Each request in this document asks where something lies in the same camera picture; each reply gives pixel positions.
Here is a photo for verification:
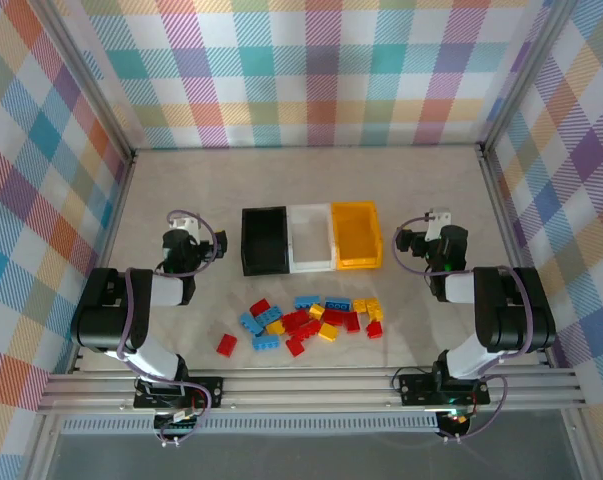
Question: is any black plastic bin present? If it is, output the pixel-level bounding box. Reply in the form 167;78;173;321
240;204;291;278

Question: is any yellow plastic bin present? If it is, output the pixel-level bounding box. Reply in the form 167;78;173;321
330;199;384;271

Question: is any white plastic bin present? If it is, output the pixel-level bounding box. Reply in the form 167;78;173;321
286;202;340;274

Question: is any black controller board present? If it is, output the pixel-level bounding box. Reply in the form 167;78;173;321
153;407;205;447
438;407;475;441

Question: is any purple cable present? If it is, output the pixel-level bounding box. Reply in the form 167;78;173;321
391;213;557;444
114;208;218;447

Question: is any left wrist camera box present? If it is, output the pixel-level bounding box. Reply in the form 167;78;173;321
173;212;202;239

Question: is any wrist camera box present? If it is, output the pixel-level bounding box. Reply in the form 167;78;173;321
173;212;202;239
427;207;452;241

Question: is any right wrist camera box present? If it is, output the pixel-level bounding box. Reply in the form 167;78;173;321
427;207;452;241

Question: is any aluminium side rail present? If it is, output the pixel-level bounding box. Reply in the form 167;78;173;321
475;144;555;369
68;149;140;374

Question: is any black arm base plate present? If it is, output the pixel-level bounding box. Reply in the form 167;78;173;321
398;373;491;406
133;375;226;409

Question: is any aluminium mounting rail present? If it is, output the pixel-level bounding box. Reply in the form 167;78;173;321
35;367;588;416

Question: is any grey slotted cable duct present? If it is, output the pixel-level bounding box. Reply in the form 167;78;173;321
60;412;442;434

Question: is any aluminium frame post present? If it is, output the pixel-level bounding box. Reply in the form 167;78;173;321
33;0;138;164
479;0;581;151

